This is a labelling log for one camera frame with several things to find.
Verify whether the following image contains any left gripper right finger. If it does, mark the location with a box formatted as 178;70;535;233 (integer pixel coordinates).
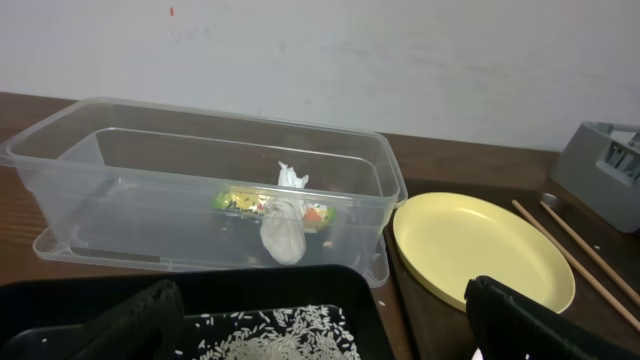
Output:
464;276;639;360

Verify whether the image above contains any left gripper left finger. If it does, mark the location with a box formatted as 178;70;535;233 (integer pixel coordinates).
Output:
69;280;184;360

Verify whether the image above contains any yellow plate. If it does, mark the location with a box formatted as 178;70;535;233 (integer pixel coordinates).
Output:
393;192;576;313

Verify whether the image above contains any wooden chopstick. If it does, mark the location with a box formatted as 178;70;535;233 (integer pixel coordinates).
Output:
511;200;639;331
540;200;640;305

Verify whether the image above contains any white napkin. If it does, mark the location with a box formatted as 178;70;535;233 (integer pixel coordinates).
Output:
258;160;310;266

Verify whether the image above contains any green snack wrapper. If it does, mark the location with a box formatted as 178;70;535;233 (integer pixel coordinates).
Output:
212;191;336;233

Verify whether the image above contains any black waste tray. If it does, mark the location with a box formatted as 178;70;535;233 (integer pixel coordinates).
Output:
1;265;393;359

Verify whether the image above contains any grey dishwasher rack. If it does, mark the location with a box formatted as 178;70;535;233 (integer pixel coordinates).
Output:
550;122;639;233

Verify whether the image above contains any dark brown serving tray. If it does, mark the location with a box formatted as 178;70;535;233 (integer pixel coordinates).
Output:
384;179;639;359

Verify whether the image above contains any clear plastic bin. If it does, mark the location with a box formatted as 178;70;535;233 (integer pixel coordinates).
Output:
1;98;408;287

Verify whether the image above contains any spilled rice pile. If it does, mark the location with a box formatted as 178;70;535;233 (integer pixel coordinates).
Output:
171;305;361;360

